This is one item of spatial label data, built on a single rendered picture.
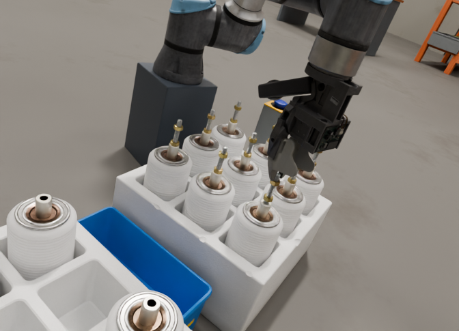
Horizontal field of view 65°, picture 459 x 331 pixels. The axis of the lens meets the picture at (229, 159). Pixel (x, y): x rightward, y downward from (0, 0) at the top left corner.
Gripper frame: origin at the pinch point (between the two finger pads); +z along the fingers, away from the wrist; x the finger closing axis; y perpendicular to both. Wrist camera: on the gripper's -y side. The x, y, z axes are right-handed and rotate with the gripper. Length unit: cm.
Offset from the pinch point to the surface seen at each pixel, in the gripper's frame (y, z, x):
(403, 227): 8, 35, 79
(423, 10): -336, -31, 821
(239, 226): 0.2, 12.0, -4.5
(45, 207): -12.1, 7.9, -35.0
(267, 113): -29.6, 6.0, 30.3
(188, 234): -6.7, 18.1, -9.9
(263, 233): 4.3, 10.6, -2.6
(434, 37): -178, -3, 525
